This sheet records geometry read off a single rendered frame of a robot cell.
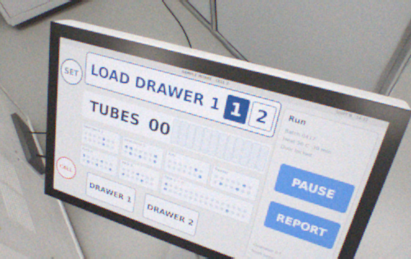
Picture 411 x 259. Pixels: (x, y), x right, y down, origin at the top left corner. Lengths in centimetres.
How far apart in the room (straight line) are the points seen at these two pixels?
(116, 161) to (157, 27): 175
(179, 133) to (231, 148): 8
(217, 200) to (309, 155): 15
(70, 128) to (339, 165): 42
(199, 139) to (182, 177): 7
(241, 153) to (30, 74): 192
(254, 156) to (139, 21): 192
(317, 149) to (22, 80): 200
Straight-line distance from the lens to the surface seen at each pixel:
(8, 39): 262
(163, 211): 63
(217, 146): 55
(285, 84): 51
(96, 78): 61
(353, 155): 53
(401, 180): 188
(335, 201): 55
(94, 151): 65
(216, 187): 58
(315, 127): 52
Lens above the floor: 159
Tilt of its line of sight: 58 degrees down
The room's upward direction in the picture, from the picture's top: 10 degrees counter-clockwise
